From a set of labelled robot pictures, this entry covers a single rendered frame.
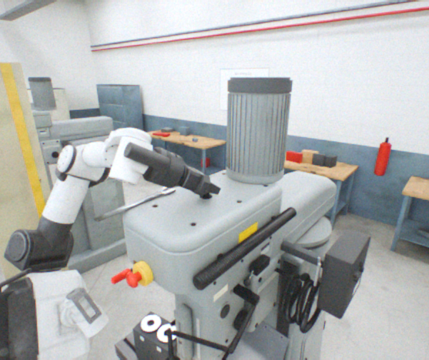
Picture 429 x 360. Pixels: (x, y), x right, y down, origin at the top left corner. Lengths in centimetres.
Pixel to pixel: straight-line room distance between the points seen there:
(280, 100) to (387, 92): 400
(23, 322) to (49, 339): 8
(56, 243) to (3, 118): 144
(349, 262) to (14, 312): 88
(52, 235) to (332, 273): 83
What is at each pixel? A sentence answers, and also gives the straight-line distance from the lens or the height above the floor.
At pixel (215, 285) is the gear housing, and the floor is 170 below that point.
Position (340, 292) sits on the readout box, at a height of 162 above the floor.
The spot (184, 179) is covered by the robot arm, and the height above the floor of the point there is 197.
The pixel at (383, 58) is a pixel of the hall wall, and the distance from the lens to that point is 482.
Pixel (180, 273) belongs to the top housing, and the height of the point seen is 180.
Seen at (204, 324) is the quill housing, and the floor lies 152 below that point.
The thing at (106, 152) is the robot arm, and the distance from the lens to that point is 72.
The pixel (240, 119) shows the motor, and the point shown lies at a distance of 84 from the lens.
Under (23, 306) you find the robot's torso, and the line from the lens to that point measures 90.
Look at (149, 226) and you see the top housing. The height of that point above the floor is 189.
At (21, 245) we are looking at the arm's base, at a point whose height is 178.
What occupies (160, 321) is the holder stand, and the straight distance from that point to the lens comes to 145.
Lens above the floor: 221
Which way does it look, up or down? 21 degrees down
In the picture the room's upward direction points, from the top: straight up
